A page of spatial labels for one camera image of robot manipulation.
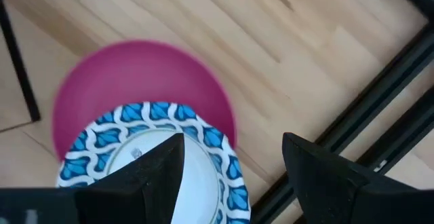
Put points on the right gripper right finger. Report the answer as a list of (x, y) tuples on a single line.
[(339, 203)]

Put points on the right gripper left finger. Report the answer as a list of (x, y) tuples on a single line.
[(118, 203)]

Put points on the blue patterned paper plate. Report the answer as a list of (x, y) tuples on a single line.
[(200, 183)]

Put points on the pink plastic plate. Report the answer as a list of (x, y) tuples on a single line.
[(135, 74)]

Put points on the black outer frame rail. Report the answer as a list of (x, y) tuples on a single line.
[(403, 132)]

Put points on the black table edge rail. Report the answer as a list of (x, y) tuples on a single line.
[(373, 108)]

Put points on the wooden shelf with black frame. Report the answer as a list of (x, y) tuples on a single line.
[(20, 71)]

